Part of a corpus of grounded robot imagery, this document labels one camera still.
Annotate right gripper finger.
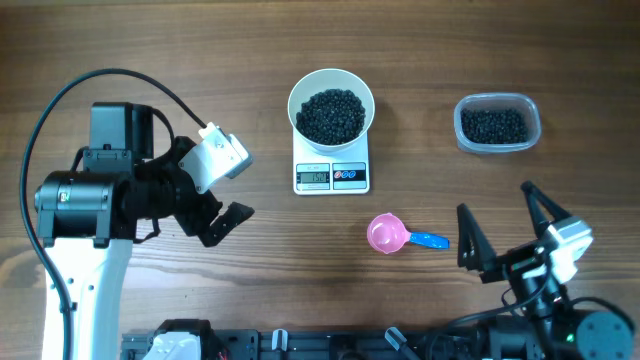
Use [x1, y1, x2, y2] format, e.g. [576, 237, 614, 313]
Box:
[520, 181, 571, 239]
[456, 204, 497, 272]

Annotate pink scoop blue handle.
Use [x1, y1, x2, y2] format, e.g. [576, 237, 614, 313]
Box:
[367, 213, 450, 254]

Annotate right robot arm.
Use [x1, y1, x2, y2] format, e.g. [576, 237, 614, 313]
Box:
[447, 181, 636, 359]

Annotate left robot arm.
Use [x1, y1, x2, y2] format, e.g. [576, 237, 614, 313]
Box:
[35, 102, 254, 359]

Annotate white digital kitchen scale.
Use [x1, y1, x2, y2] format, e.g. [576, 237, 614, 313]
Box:
[293, 133, 371, 196]

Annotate black beans in bowl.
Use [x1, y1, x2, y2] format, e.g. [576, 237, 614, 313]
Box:
[295, 89, 366, 146]

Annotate white bowl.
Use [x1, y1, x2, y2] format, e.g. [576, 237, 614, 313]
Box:
[287, 68, 376, 152]

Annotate clear plastic container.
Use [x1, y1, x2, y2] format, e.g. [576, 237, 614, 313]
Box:
[454, 92, 542, 154]

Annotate black beans in container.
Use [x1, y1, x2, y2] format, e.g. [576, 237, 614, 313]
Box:
[461, 108, 529, 145]

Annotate black aluminium base frame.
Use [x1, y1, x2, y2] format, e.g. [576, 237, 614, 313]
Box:
[119, 318, 551, 360]

